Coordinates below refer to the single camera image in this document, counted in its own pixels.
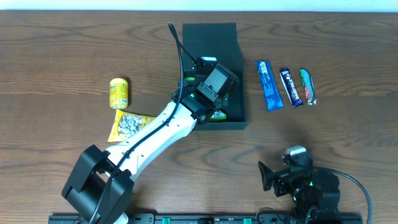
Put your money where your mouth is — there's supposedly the dark green open box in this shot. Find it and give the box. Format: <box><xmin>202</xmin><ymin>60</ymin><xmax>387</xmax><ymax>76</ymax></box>
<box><xmin>183</xmin><ymin>23</ymin><xmax>247</xmax><ymax>131</ymax></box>

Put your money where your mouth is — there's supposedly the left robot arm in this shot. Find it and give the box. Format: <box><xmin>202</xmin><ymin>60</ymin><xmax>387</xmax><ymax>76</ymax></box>
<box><xmin>62</xmin><ymin>63</ymin><xmax>238</xmax><ymax>223</ymax></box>

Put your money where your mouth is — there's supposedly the blue wafer bar wrapper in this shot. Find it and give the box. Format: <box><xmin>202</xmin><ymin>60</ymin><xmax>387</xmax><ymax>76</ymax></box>
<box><xmin>255</xmin><ymin>60</ymin><xmax>284</xmax><ymax>111</ymax></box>

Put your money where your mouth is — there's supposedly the green snack bag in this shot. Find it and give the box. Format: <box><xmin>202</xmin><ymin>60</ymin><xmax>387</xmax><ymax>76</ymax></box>
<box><xmin>184</xmin><ymin>77</ymin><xmax>227</xmax><ymax>122</ymax></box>

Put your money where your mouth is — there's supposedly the dark blue Dairy Milk bar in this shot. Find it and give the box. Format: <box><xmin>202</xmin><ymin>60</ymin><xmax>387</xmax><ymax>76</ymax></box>
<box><xmin>280</xmin><ymin>67</ymin><xmax>303</xmax><ymax>107</ymax></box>

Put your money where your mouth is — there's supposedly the black mounting rail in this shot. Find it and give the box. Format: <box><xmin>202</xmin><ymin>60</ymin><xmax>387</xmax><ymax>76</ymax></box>
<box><xmin>48</xmin><ymin>212</ymin><xmax>363</xmax><ymax>224</ymax></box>

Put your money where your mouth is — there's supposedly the green red chocolate bar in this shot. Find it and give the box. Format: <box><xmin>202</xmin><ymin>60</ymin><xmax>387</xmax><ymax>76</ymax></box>
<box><xmin>300</xmin><ymin>68</ymin><xmax>317</xmax><ymax>105</ymax></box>

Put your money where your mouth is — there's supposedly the yellow Mentos bottle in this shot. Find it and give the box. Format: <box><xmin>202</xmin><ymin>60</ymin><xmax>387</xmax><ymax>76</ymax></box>
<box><xmin>109</xmin><ymin>78</ymin><xmax>129</xmax><ymax>110</ymax></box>

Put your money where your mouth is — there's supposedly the yellow Hacks candy bag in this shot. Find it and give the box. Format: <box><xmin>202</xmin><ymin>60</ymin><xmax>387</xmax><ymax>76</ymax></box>
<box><xmin>108</xmin><ymin>110</ymin><xmax>155</xmax><ymax>142</ymax></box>

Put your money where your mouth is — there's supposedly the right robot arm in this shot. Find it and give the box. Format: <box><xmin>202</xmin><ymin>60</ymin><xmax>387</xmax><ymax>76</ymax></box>
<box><xmin>258</xmin><ymin>152</ymin><xmax>340</xmax><ymax>223</ymax></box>

